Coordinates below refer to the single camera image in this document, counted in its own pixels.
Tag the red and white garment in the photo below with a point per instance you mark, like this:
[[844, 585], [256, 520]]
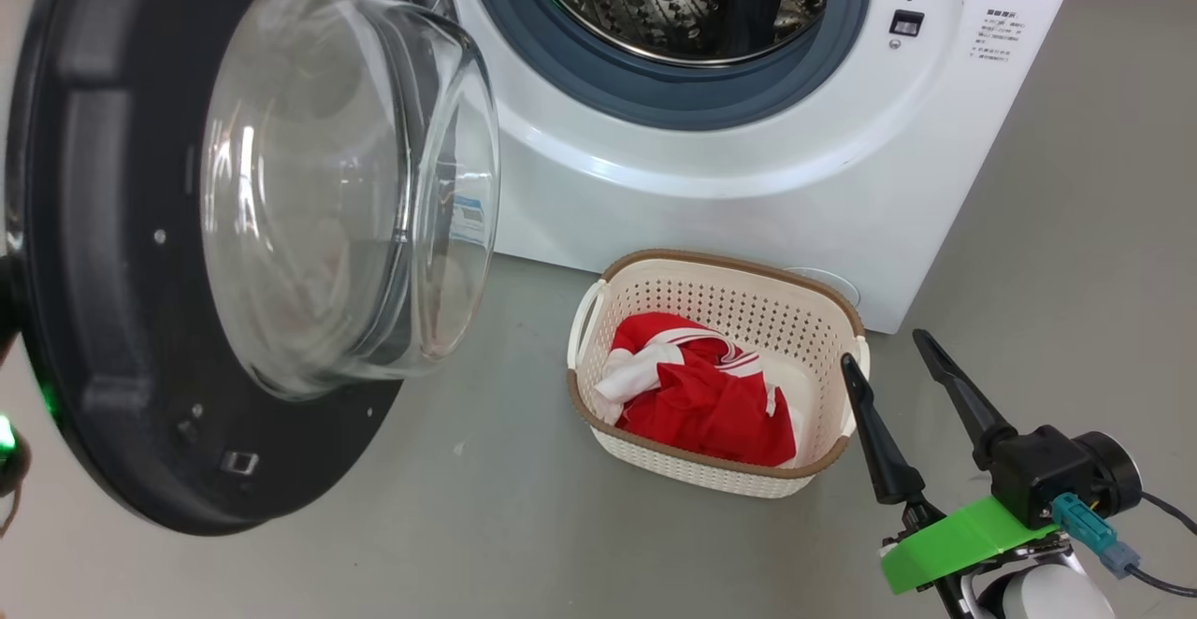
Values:
[[711, 404]]

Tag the white front-load washing machine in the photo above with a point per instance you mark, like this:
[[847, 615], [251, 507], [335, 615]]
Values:
[[748, 179]]

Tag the cream perforated laundry basket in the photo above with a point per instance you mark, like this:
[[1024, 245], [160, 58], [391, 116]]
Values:
[[814, 338]]

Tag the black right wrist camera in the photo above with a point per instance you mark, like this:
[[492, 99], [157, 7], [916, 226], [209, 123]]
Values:
[[1047, 469]]

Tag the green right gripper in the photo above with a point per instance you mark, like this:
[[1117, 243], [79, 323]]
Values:
[[954, 544]]

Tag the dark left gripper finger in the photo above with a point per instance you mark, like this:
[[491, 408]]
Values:
[[7, 310]]

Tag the black glass washing machine door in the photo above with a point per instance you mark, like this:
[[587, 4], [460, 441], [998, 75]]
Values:
[[112, 273]]

